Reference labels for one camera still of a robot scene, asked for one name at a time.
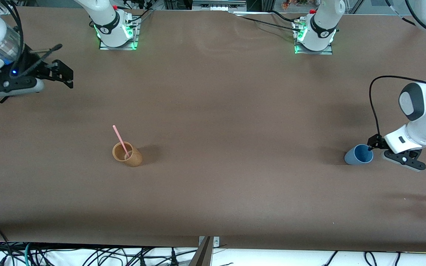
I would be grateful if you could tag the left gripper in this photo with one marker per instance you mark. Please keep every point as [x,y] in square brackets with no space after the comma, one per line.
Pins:
[376,141]

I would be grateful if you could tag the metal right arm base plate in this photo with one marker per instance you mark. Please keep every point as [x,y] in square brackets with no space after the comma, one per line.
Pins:
[135,35]

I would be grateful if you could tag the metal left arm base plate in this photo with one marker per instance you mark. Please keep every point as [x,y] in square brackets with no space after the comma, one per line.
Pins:
[327,51]

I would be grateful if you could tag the dark metal bar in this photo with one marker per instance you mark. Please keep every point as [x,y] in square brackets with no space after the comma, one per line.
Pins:
[202,255]

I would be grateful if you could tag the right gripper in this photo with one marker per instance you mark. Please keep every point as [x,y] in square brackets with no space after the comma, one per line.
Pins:
[34,67]

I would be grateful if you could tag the brown cup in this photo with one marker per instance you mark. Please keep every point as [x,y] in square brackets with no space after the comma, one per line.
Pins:
[133,159]

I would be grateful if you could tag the grey background device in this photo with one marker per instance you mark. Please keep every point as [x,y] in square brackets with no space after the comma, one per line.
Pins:
[218,4]

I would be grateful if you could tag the pink straw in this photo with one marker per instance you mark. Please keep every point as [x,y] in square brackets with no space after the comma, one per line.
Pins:
[118,136]

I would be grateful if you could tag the metal table bracket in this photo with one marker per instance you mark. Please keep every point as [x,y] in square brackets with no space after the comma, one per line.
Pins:
[216,242]

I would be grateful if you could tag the blue plastic cup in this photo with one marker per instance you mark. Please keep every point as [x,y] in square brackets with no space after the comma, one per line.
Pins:
[353,158]

